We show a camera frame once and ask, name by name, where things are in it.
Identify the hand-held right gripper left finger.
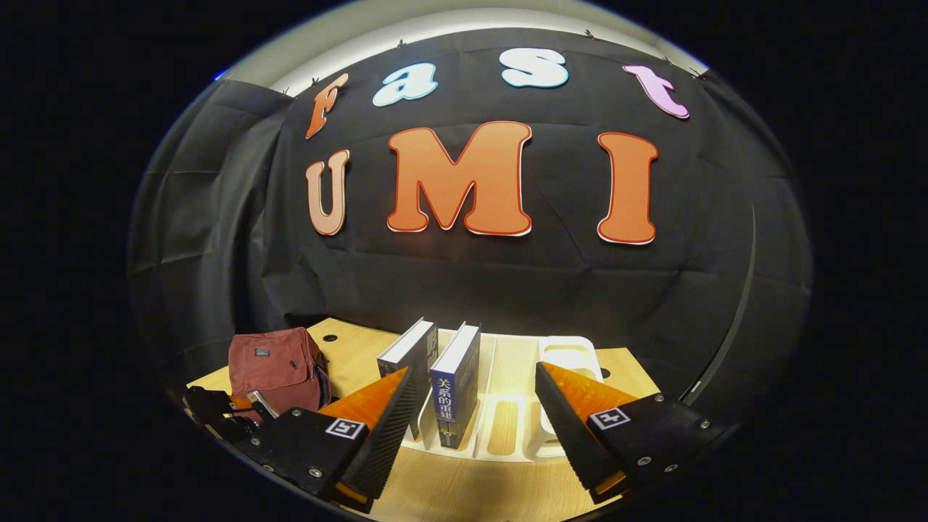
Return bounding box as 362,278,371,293
236,366,420,514

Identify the black backdrop cloth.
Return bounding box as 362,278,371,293
127,28,813,407

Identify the blue cover book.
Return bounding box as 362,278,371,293
430,322,483,450

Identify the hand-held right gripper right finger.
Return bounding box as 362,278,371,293
535,360,729,505

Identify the white bookshelf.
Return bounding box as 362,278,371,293
395,326,606,461

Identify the dark red schoolbag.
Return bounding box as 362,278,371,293
228,326,333,425

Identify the grey photo cover book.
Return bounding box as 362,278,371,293
376,317,439,442

